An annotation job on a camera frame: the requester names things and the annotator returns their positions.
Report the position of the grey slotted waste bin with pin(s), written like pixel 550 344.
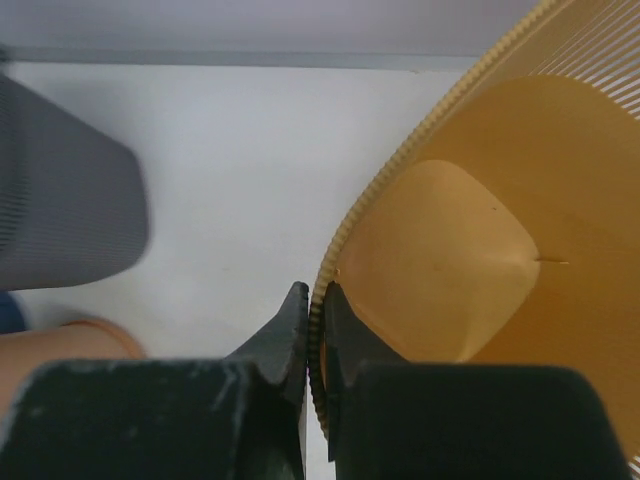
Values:
pixel 73 200

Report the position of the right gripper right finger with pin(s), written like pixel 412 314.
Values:
pixel 389 418

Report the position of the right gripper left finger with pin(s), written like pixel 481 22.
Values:
pixel 237 417

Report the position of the blue plastic bucket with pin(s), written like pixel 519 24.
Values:
pixel 11 317

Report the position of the peach plastic bucket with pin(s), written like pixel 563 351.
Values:
pixel 22 353

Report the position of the yellow mesh waste bin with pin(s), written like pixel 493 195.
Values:
pixel 505 228

